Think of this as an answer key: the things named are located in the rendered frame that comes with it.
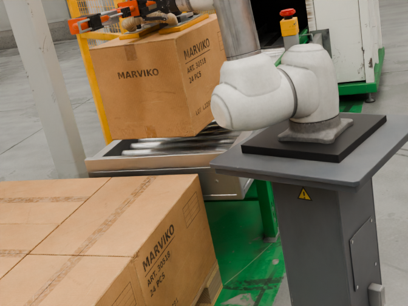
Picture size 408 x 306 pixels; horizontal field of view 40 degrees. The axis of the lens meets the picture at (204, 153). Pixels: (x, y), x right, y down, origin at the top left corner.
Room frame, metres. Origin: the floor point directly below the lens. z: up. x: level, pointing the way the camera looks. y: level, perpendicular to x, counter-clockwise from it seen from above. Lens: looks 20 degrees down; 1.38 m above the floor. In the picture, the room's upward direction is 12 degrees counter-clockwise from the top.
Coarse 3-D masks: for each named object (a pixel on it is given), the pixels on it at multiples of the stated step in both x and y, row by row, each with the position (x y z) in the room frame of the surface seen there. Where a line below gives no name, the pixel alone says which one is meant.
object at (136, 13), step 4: (128, 0) 2.30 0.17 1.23; (136, 0) 2.20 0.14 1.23; (120, 4) 2.23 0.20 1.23; (124, 4) 2.22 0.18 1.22; (128, 4) 2.21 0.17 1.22; (132, 4) 2.21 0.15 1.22; (136, 4) 2.20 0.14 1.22; (140, 4) 2.21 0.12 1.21; (144, 4) 2.26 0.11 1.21; (136, 8) 2.20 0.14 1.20; (140, 8) 2.22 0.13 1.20; (144, 8) 2.23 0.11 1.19; (148, 8) 2.26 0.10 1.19; (132, 12) 2.21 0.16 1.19; (136, 12) 2.20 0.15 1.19; (140, 12) 2.20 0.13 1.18
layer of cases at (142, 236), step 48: (0, 192) 2.29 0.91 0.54; (48, 192) 2.17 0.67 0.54; (96, 192) 2.06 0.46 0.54; (144, 192) 1.96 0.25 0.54; (192, 192) 1.97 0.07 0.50; (0, 240) 1.80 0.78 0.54; (48, 240) 1.72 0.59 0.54; (96, 240) 1.65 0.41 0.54; (144, 240) 1.58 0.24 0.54; (192, 240) 1.88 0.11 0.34; (0, 288) 1.47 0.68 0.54; (48, 288) 1.41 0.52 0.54; (96, 288) 1.36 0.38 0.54; (144, 288) 1.52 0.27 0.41; (192, 288) 1.80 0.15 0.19
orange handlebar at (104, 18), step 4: (148, 4) 2.31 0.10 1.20; (152, 4) 2.36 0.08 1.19; (116, 8) 2.15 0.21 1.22; (120, 8) 2.12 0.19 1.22; (132, 8) 2.18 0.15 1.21; (120, 12) 2.09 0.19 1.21; (104, 16) 1.99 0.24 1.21; (108, 16) 2.01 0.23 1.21; (120, 16) 2.13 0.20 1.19; (104, 20) 1.99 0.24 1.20; (76, 24) 1.88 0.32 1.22; (80, 24) 1.88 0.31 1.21; (84, 24) 1.88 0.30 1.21; (76, 28) 1.88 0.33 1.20; (84, 28) 1.88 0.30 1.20
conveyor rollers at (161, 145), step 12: (276, 48) 4.18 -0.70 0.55; (276, 60) 3.81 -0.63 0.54; (204, 132) 2.52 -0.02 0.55; (216, 132) 2.49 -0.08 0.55; (228, 132) 2.46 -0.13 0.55; (240, 132) 2.43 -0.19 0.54; (132, 144) 2.57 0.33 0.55; (144, 144) 2.54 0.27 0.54; (156, 144) 2.51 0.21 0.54; (168, 144) 2.48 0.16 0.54; (180, 144) 2.46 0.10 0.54; (192, 144) 2.43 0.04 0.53; (204, 144) 2.41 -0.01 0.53; (216, 144) 2.38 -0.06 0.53; (228, 144) 2.29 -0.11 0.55
